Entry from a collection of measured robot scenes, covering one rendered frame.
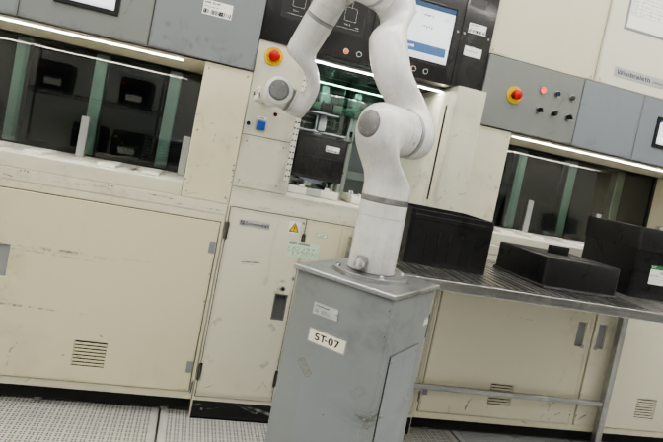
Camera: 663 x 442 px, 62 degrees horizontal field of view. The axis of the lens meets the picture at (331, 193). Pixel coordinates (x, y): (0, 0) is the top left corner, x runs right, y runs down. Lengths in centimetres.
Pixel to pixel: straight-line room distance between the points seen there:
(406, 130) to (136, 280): 116
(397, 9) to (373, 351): 86
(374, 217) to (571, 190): 187
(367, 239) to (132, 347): 109
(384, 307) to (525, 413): 150
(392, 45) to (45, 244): 132
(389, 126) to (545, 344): 155
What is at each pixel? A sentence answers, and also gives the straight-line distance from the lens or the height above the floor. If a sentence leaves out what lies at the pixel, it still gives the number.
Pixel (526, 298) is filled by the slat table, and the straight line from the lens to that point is 170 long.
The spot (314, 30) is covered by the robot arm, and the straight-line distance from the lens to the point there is 164.
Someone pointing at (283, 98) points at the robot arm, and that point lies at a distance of 167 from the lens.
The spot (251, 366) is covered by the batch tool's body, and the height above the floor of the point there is 22.
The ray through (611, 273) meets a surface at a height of 84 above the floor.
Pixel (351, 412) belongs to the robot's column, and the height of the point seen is 47.
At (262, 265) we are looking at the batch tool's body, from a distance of 205.
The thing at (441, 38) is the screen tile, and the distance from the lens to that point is 221.
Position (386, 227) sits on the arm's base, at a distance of 133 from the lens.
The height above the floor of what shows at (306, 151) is 104.
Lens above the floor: 101
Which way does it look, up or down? 3 degrees down
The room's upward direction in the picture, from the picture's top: 11 degrees clockwise
